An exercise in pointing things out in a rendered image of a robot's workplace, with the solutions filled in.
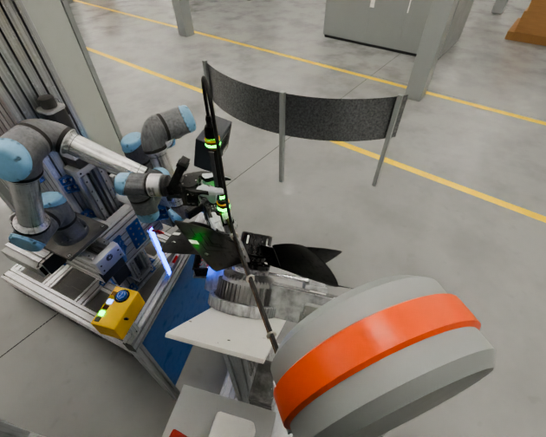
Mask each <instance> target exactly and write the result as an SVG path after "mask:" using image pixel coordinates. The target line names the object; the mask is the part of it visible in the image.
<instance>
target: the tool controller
mask: <svg viewBox="0 0 546 437"><path fill-rule="evenodd" d="M215 117H216V123H217V129H218V135H219V137H220V141H221V147H220V150H221V155H222V156H223V154H224V152H225V151H226V149H227V147H228V144H229V138H230V133H231V123H232V122H231V121H228V120H226V119H224V118H221V117H218V116H216V115H215ZM194 166H196V167H199V168H201V169H204V170H206V171H210V172H212V170H211V161H210V156H209V152H208V149H206V147H205V130H204V129H203V130H202V132H201V133H200V134H199V135H198V137H197V138H196V142H195V155H194Z"/></svg>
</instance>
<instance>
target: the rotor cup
mask: <svg viewBox="0 0 546 437"><path fill-rule="evenodd" d="M248 235H250V236H249V241H248V244H246V241H247V237H248ZM266 239H268V244H267V246H271V243H272V237H271V236H267V235H263V234H257V233H253V232H242V234H241V238H240V240H241V241H242V242H243V245H244V248H245V250H246V252H247V254H248V256H249V259H250V262H249V263H247V265H248V267H249V269H250V270H254V271H269V270H270V266H269V265H267V264H265V263H264V259H265V256H264V254H263V251H262V248H261V246H260V245H265V244H266Z"/></svg>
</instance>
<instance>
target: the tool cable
mask: <svg viewBox="0 0 546 437"><path fill-rule="evenodd" d="M201 85H202V91H203V97H204V103H205V112H206V116H210V111H211V121H212V125H213V131H214V136H215V141H216V147H217V152H218V162H219V167H220V173H221V179H222V184H223V189H224V199H225V204H226V209H227V213H228V218H229V221H230V225H231V230H232V234H231V239H232V240H233V237H234V239H235V241H236V244H237V248H238V251H239V253H240V256H241V259H242V260H243V263H244V268H245V269H246V272H247V275H248V276H247V278H246V282H247V283H248V282H249V280H250V284H251V286H252V289H253V291H254V293H255V296H256V299H257V302H258V305H259V308H260V310H261V312H262V315H263V319H264V321H265V323H266V326H267V329H268V331H269V333H268V334H267V335H266V337H267V339H269V337H270V338H271V340H272V342H273V345H274V347H275V350H276V352H277V349H278V345H277V342H276V338H275V336H276V332H275V331H272V328H271V327H270V322H269V320H268V317H267V315H266V313H265V310H264V308H263V304H262V302H261V299H260V296H259V295H258V292H257V288H256V286H255V284H254V280H255V277H254V275H251V274H250V270H249V267H248V265H247V263H246V260H245V258H244V254H243V252H242V249H241V246H240V244H239V242H238V234H237V232H235V229H234V225H233V223H232V218H231V210H230V206H229V200H228V195H227V189H226V184H225V177H224V167H223V161H222V155H221V150H220V145H219V138H218V129H217V123H216V117H215V112H214V107H213V102H212V98H211V91H210V87H209V83H208V81H207V78H206V77H205V75H203V76H202V77H201ZM207 98H208V100H207ZM208 102H209V106H208ZM209 107H210V111H209Z"/></svg>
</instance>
